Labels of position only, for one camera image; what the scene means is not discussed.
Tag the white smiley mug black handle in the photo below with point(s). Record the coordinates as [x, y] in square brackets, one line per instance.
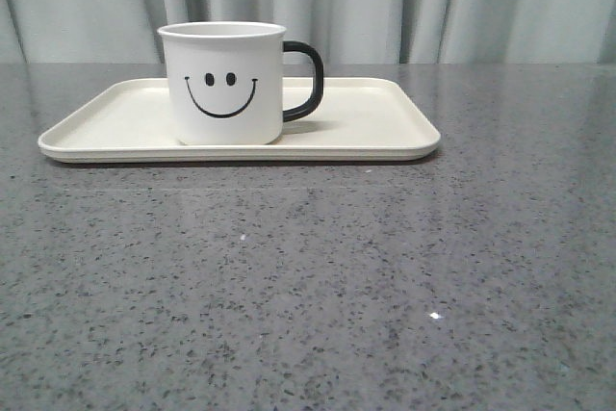
[225, 81]

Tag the cream rectangular plastic tray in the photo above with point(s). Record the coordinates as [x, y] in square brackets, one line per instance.
[359, 119]

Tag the grey pleated curtain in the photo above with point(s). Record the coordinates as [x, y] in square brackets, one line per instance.
[344, 31]

